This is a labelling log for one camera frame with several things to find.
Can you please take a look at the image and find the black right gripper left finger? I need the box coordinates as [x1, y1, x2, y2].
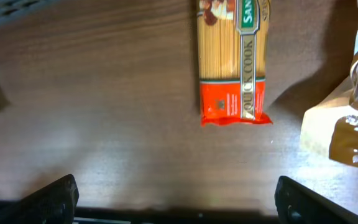
[0, 174, 79, 224]

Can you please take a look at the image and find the grey plastic lattice basket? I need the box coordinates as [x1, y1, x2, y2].
[0, 0, 57, 25]

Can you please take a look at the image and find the beige dried mushroom pouch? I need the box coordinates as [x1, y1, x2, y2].
[300, 3, 358, 167]

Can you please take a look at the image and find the orange San Remo spaghetti packet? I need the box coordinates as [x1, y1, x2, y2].
[197, 0, 272, 126]

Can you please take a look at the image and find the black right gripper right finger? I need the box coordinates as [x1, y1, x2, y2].
[274, 175, 358, 224]

